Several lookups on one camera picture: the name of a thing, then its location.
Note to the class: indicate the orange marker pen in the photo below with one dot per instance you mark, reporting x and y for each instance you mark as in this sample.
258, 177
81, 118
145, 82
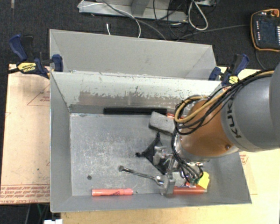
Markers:
188, 190
112, 192

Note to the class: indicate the grey sponge block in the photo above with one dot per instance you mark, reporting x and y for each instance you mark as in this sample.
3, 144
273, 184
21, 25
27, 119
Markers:
161, 122

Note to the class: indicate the silver metal wrench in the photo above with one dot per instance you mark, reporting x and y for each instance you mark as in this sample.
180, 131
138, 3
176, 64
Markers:
139, 173

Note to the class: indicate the yellow sponge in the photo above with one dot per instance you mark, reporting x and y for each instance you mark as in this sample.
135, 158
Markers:
204, 181

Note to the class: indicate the grey metal bin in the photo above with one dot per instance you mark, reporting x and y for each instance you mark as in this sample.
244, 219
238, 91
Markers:
110, 142

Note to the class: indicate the black triangular plastic piece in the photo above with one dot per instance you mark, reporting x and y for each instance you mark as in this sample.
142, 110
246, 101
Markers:
150, 150

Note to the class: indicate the black long flat block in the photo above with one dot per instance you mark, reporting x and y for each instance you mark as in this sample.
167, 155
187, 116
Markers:
130, 111

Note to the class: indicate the brown cardboard board, red print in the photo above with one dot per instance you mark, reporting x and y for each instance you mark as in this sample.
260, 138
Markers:
26, 131

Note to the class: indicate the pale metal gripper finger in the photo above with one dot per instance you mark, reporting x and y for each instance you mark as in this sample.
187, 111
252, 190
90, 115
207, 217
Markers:
170, 188
164, 192

